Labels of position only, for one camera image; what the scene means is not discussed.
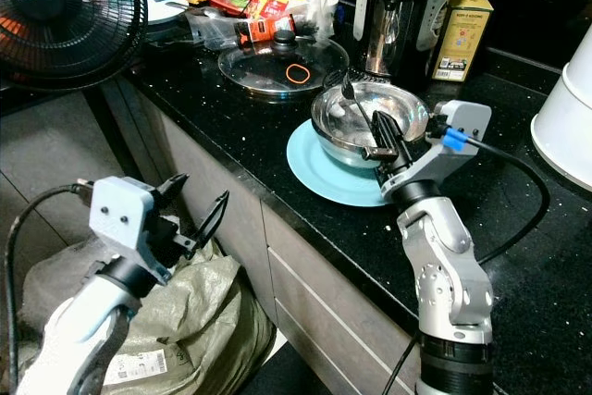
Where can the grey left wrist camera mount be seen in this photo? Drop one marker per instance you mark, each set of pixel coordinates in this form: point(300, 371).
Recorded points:
point(120, 215)

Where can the green woven sack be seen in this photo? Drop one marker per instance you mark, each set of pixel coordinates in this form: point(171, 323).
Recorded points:
point(203, 330)

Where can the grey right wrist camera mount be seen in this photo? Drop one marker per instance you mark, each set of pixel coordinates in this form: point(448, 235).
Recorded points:
point(467, 117)

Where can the stainless steel bowl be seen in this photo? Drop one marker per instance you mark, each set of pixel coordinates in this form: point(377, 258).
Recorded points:
point(342, 131)

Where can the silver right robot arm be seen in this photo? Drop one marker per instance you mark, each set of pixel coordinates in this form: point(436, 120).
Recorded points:
point(449, 275)

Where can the clear plastic bag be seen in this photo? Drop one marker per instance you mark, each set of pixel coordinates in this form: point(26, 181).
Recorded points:
point(215, 32)

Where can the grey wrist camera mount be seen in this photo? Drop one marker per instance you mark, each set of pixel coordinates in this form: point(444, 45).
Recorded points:
point(120, 215)
point(467, 117)

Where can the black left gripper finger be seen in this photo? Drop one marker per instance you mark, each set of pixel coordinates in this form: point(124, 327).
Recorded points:
point(172, 191)
point(213, 224)

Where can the orange black bottle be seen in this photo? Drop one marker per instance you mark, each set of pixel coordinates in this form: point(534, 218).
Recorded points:
point(264, 30)

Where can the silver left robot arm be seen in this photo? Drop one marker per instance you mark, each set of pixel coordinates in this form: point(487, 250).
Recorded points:
point(74, 339)

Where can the orange rubber band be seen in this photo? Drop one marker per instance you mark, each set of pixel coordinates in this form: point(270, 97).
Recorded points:
point(289, 73)

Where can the black steel coffee machine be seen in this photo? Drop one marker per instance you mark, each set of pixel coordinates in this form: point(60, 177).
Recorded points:
point(402, 2)

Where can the light blue plate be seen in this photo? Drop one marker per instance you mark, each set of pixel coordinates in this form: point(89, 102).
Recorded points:
point(319, 178)

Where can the yellow cardboard box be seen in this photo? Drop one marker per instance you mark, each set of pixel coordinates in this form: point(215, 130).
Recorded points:
point(462, 34)

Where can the grey kitchen cabinet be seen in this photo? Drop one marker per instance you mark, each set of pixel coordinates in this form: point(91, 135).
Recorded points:
point(314, 293)

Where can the white plastic bag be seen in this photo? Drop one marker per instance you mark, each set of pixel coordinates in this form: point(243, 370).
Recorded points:
point(319, 14)

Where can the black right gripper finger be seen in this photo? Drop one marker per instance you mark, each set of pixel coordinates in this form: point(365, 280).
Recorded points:
point(382, 136)
point(399, 134)

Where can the white round appliance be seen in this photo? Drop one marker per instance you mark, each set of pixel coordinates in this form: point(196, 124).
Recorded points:
point(569, 117)

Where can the black electric fan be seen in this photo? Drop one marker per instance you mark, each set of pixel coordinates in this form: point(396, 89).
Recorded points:
point(65, 11)

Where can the glass pot lid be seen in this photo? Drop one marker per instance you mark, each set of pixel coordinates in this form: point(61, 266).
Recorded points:
point(254, 67)

